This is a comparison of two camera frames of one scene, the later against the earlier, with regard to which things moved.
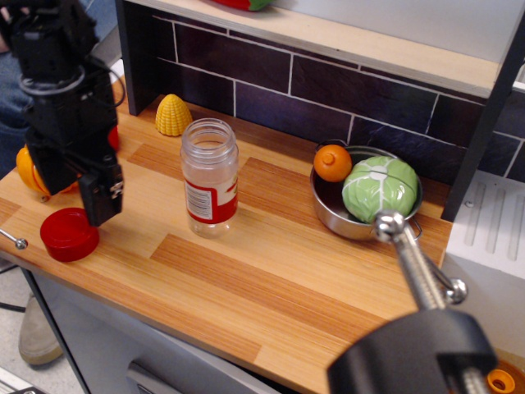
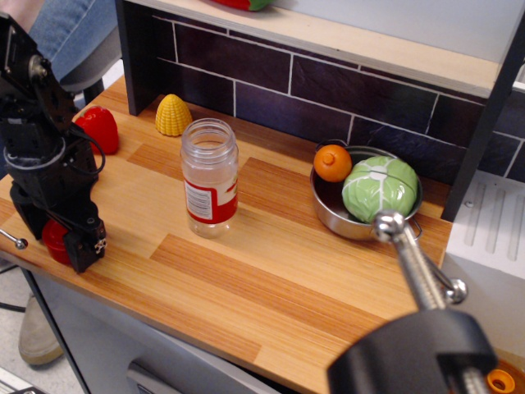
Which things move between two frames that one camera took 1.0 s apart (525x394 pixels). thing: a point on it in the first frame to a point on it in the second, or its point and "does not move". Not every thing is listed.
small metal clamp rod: [20, 243] does not move
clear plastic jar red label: [210, 176] does not move
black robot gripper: [69, 135] to [61, 176]
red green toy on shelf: [252, 5] does not move
